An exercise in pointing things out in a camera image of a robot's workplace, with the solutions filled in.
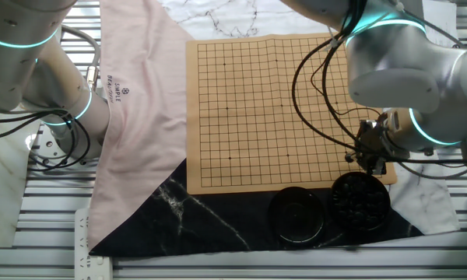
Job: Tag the tan go board mat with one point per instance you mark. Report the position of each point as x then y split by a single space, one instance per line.
249 116

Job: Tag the black go stone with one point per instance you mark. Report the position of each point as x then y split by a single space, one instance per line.
349 157

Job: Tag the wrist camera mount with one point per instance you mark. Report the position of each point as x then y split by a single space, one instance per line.
369 126

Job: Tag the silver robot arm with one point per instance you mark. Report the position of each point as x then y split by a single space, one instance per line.
397 66

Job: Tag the white marble board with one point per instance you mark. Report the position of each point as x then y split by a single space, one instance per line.
4 194

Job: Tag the black round bowl lid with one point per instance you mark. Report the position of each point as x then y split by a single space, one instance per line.
296 218

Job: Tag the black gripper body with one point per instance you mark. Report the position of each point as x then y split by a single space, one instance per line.
375 149

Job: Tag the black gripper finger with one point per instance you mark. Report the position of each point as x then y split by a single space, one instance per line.
369 166
356 156

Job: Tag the black round stone bowl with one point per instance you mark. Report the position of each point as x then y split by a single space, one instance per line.
380 222

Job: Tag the white power strip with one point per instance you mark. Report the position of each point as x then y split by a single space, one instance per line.
95 268

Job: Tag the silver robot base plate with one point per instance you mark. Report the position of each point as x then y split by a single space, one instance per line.
46 145

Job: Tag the pink printed cloth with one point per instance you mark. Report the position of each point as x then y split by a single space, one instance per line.
140 136

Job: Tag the black marble cloth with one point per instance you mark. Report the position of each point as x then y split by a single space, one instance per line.
218 225

